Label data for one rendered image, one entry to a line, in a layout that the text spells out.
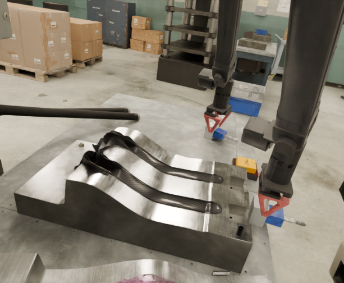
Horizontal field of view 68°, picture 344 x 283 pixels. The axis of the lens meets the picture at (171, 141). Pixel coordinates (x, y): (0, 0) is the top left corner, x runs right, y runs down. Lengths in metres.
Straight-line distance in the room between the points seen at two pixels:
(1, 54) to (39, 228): 4.29
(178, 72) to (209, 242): 4.17
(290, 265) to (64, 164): 1.45
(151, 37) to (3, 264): 6.92
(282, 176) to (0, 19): 0.99
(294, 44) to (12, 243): 0.60
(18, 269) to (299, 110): 0.47
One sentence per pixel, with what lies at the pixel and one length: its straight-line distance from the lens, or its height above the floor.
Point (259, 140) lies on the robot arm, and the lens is 0.59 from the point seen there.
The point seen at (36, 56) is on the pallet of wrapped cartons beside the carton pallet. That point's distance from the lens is 4.35.
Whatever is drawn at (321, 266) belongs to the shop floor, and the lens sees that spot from 1.91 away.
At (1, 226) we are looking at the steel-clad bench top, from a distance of 0.67.
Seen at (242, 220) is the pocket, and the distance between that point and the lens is 0.60.
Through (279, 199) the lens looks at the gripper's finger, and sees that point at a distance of 0.62.
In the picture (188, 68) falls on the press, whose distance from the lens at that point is 4.52.
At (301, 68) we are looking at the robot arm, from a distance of 0.40.
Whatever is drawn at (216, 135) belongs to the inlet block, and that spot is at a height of 0.83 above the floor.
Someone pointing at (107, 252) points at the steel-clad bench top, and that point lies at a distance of 0.58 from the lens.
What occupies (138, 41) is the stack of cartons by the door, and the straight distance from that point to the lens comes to 7.34.
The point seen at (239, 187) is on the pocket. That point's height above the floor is 0.86.
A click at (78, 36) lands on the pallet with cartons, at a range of 5.02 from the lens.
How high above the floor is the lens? 1.26
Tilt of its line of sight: 28 degrees down
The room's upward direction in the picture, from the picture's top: 8 degrees clockwise
